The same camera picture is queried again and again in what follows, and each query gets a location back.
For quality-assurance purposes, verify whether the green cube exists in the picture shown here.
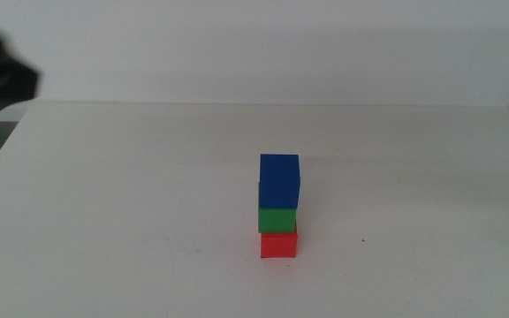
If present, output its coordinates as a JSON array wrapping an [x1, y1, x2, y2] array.
[[257, 206, 298, 235]]

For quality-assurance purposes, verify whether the red cube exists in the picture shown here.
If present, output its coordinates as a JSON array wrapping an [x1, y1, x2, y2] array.
[[260, 223, 300, 260]]

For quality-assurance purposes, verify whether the blue cube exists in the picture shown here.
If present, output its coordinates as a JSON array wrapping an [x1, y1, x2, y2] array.
[[258, 153, 301, 210]]

